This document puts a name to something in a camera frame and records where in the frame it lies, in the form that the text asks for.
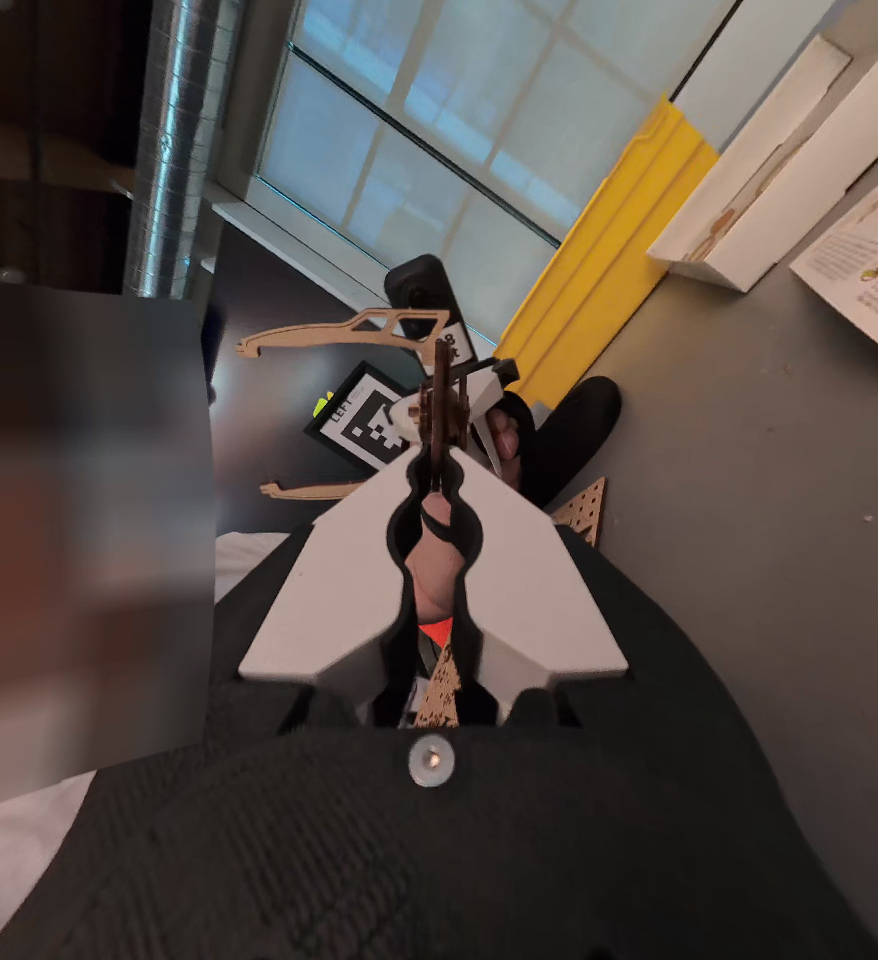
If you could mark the perforated wooden sheet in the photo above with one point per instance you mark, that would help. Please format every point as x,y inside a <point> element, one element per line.
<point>585,514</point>

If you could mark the wooden model part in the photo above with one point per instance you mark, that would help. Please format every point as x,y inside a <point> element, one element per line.
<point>439,420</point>

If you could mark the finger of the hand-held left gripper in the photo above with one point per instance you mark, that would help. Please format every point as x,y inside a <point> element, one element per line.
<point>484,386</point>
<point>409,420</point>

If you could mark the large paned window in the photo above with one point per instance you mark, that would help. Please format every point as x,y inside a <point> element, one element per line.
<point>424,172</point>

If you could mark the illustrated instruction booklet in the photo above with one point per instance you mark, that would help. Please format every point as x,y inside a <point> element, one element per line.
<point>870,270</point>

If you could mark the yellow plastic bin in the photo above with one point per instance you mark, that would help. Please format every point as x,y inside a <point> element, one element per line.
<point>604,247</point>

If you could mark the long-armed wooden model frame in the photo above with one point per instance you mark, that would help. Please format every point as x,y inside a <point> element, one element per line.
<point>311,334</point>

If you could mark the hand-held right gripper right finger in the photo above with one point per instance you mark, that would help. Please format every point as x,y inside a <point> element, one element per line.
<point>536,592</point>

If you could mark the person's left hand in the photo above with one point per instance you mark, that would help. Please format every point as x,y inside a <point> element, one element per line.
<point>433,577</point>

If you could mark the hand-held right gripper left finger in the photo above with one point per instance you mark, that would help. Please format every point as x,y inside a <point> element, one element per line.
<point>334,585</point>

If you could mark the silver metal duct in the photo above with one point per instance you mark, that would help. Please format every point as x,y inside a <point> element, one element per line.
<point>176,150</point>

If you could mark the grey box corner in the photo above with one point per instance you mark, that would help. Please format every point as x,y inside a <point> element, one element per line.
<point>776,195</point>

